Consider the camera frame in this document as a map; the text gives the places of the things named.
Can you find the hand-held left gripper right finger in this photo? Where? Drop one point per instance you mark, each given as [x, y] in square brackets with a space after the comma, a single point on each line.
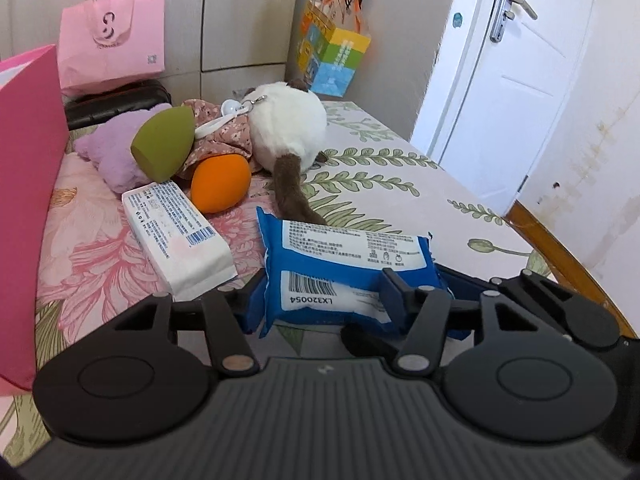
[395, 305]

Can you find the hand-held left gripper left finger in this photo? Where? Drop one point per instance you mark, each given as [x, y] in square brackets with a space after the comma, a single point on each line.
[252, 305]

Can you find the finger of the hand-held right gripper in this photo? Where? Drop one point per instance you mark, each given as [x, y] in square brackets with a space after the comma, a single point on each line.
[370, 341]
[565, 305]

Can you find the blue wet wipes packet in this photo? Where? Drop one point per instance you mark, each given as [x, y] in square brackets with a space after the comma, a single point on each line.
[325, 260]

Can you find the pink floral cloth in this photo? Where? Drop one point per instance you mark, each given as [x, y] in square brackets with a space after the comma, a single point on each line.
[227, 132]

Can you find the white brown plush cat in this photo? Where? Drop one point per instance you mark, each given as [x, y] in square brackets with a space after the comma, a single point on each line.
[287, 120]

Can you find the pink storage box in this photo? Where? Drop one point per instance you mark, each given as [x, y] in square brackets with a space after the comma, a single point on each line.
[25, 185]

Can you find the white tissue packet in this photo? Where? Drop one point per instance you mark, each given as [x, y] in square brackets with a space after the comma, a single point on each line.
[175, 230]

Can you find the floral bedsheet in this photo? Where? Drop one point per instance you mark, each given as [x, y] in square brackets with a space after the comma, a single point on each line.
[400, 185]

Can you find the orange makeup sponge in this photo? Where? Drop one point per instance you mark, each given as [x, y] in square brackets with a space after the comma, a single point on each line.
[220, 182]

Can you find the green makeup sponge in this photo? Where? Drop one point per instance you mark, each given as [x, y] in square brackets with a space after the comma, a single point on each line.
[162, 142]

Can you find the purple plush toy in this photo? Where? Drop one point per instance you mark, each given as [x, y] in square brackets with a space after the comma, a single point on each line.
[112, 155]

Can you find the white door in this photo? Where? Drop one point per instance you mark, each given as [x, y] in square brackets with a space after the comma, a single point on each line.
[500, 110]

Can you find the black case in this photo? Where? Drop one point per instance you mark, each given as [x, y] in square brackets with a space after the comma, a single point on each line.
[115, 100]

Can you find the colourful paper gift bag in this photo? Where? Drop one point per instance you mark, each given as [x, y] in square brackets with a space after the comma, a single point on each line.
[330, 55]

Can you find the round teal door sticker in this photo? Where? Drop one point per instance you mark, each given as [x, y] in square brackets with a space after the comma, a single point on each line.
[457, 19]

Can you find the pink paper bag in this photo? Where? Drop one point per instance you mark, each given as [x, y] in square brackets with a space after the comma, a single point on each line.
[110, 35]

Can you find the wooden bed frame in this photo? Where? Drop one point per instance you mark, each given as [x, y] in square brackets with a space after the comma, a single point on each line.
[560, 260]

